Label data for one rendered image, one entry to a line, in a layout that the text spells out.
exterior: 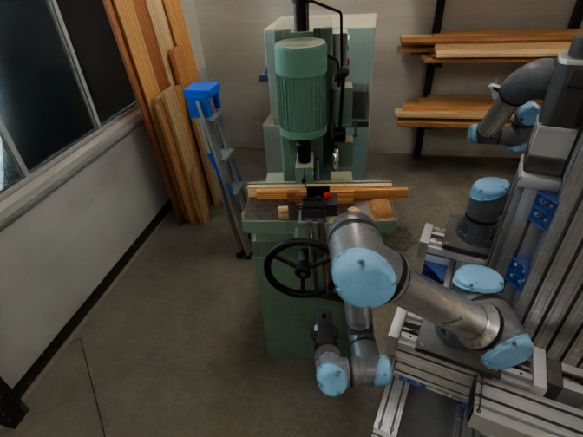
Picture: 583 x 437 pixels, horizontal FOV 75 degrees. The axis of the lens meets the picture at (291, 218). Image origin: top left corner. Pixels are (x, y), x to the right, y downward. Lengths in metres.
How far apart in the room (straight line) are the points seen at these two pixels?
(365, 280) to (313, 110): 0.77
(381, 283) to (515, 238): 0.60
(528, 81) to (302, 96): 0.67
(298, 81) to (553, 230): 0.84
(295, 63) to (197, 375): 1.58
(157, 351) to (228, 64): 2.69
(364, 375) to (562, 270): 0.60
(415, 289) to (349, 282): 0.16
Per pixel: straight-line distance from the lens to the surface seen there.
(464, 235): 1.57
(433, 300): 0.85
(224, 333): 2.28
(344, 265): 0.72
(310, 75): 1.31
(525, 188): 1.16
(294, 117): 1.35
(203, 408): 2.06
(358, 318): 1.06
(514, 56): 3.26
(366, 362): 1.06
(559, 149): 1.15
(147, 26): 2.96
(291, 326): 1.90
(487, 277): 1.10
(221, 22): 3.89
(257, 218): 1.49
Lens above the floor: 1.76
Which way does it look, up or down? 36 degrees down
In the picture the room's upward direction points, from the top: 4 degrees counter-clockwise
